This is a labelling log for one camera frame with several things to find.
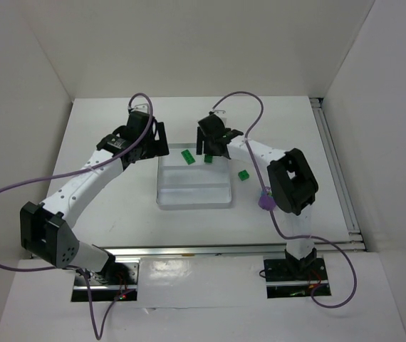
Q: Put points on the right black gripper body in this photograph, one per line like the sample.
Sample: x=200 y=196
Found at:
x=207 y=143

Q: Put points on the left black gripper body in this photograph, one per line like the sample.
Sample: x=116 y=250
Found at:
x=159 y=139

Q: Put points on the long green lego brick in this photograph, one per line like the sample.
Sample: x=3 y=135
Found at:
x=188 y=157

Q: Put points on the teal printed lego piece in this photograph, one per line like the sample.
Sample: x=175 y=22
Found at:
x=266 y=192

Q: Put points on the purple round lego piece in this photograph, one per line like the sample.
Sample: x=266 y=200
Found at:
x=266 y=203

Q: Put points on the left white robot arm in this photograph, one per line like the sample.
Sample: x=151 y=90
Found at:
x=47 y=227

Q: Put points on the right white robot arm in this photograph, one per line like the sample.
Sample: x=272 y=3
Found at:
x=292 y=184

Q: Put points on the white three-compartment tray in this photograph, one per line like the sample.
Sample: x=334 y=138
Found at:
x=197 y=186

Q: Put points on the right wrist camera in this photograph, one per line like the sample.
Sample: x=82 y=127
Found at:
x=222 y=114

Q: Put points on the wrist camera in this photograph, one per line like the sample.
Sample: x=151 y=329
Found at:
x=143 y=108
x=222 y=114

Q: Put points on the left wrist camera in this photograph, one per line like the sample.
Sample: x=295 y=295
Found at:
x=143 y=108

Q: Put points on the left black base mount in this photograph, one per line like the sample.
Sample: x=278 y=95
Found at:
x=105 y=291

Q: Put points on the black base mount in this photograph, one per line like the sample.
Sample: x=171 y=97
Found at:
x=282 y=283
x=105 y=291

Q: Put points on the right aluminium rail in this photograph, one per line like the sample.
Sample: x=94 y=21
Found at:
x=335 y=169

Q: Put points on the aluminium rail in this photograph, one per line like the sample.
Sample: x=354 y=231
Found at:
x=335 y=169
x=356 y=245

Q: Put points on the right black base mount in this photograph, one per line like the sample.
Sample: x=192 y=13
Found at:
x=282 y=283

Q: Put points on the front aluminium rail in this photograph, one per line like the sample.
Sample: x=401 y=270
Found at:
x=356 y=245

